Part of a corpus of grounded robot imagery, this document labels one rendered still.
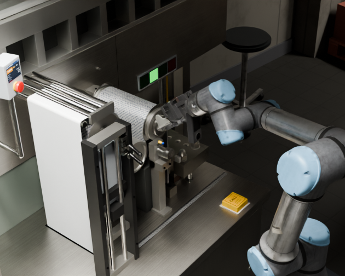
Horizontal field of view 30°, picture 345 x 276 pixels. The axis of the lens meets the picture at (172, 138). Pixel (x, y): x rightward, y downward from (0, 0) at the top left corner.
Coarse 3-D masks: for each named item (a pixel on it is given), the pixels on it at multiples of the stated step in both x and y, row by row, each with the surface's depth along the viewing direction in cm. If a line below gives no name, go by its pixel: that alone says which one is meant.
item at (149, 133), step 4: (104, 88) 232; (100, 92) 231; (160, 108) 220; (156, 112) 218; (160, 112) 220; (152, 116) 217; (148, 120) 217; (152, 120) 218; (148, 124) 217; (148, 128) 217; (148, 132) 218; (164, 132) 226; (148, 136) 220; (152, 136) 221; (156, 136) 223; (160, 136) 225
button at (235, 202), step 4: (232, 192) 242; (228, 196) 240; (232, 196) 240; (236, 196) 240; (240, 196) 240; (224, 200) 238; (228, 200) 238; (232, 200) 238; (236, 200) 238; (240, 200) 238; (244, 200) 238; (224, 204) 238; (228, 204) 236; (232, 204) 236; (236, 204) 236; (240, 204) 236; (244, 204) 238; (228, 208) 237; (232, 208) 236; (236, 208) 235; (240, 208) 236
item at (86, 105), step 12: (36, 72) 211; (24, 84) 205; (36, 84) 207; (60, 84) 205; (48, 96) 199; (60, 96) 202; (72, 96) 198; (84, 96) 199; (72, 108) 194; (84, 108) 195; (96, 108) 192; (108, 108) 193; (96, 120) 191
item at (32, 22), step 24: (72, 0) 216; (96, 0) 225; (120, 0) 242; (144, 0) 255; (168, 0) 263; (0, 24) 196; (24, 24) 203; (48, 24) 211; (72, 24) 220; (96, 24) 233; (120, 24) 243; (0, 48) 199; (24, 48) 215; (48, 48) 225; (72, 48) 224; (24, 72) 211
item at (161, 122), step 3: (156, 117) 214; (159, 117) 213; (159, 120) 214; (162, 120) 213; (165, 120) 212; (168, 120) 211; (159, 123) 214; (162, 123) 213; (165, 123) 212; (168, 123) 211; (159, 126) 215; (162, 126) 213; (159, 129) 215
